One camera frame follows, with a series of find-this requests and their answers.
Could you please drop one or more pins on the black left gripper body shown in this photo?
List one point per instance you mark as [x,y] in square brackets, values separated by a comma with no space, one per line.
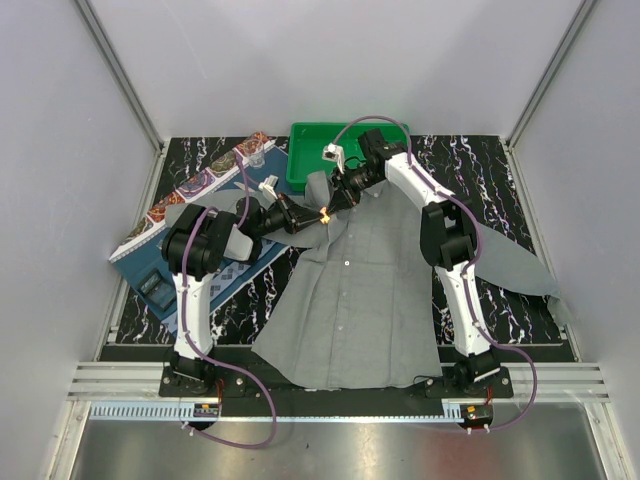
[276,218]

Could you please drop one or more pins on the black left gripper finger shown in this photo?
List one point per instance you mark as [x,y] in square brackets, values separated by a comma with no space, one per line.
[301,224]
[298,211]

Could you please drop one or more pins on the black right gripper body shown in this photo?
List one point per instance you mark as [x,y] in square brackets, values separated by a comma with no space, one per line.
[354,182]

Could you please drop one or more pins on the gold leaf brooch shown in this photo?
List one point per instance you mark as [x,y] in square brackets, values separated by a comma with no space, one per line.
[324,216]

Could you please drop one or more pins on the grey button shirt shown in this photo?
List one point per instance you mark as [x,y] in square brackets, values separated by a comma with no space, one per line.
[360,296]

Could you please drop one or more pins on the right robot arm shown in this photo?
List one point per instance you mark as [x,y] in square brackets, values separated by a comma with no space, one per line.
[448,240]

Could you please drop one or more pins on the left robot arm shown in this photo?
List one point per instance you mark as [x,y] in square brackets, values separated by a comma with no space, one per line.
[197,244]

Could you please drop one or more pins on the green plastic tray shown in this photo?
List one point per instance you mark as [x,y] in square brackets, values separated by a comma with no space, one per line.
[308,139]

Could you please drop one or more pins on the clear small glass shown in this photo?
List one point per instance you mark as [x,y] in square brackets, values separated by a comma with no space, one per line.
[256,156]

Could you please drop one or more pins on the colourful patterned table runner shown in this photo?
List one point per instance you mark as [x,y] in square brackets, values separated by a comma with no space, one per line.
[199,165]

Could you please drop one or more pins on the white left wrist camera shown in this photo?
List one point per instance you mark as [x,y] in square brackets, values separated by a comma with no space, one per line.
[267,188]

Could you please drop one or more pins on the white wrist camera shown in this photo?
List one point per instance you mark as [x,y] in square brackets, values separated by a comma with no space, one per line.
[335,153]
[267,188]

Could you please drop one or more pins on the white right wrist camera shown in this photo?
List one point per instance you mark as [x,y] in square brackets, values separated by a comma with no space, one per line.
[335,153]

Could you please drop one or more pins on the left frame post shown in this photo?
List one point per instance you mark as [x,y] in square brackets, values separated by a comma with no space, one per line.
[108,53]

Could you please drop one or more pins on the frame post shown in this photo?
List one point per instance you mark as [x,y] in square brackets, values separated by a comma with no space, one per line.
[108,53]
[574,29]

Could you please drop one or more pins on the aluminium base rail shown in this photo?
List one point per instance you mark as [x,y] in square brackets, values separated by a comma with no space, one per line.
[250,389]

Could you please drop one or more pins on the right frame post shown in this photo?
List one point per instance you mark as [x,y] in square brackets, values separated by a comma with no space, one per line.
[574,29]

